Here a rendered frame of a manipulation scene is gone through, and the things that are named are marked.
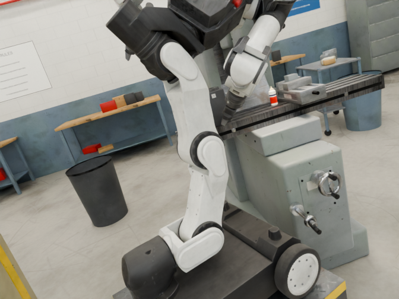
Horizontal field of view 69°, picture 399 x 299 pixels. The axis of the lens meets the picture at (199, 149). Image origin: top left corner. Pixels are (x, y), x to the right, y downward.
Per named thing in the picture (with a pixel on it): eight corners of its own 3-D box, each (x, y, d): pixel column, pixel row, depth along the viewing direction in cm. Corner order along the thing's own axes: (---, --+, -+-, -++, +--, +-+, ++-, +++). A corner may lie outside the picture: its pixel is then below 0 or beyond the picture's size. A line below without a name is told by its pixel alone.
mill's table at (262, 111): (385, 88, 169) (384, 74, 167) (183, 153, 157) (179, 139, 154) (357, 86, 191) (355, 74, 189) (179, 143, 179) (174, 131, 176)
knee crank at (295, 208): (326, 232, 123) (324, 220, 121) (313, 237, 122) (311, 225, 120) (300, 209, 143) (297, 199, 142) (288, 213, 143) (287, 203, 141)
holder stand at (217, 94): (231, 121, 160) (222, 86, 154) (193, 133, 160) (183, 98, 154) (227, 117, 171) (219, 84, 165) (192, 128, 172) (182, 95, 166)
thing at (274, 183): (357, 248, 156) (343, 146, 138) (303, 269, 153) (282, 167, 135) (286, 190, 232) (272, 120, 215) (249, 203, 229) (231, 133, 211)
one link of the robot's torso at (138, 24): (108, 19, 83) (145, -23, 87) (100, 29, 94) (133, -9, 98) (177, 85, 96) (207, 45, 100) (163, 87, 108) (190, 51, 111)
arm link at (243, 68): (247, 95, 112) (249, 90, 93) (224, 83, 113) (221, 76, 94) (260, 69, 110) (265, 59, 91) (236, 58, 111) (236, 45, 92)
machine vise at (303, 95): (327, 96, 154) (324, 76, 151) (301, 105, 152) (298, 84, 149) (293, 92, 187) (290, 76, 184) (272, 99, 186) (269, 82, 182)
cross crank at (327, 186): (350, 195, 127) (347, 171, 124) (326, 204, 126) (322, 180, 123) (328, 182, 142) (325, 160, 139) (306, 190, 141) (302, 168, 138)
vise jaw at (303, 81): (312, 83, 163) (311, 76, 162) (288, 91, 162) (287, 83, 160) (306, 82, 169) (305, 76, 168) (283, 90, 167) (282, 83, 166)
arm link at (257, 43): (267, 66, 87) (289, 24, 97) (228, 48, 88) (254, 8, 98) (255, 90, 97) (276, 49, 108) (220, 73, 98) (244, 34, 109)
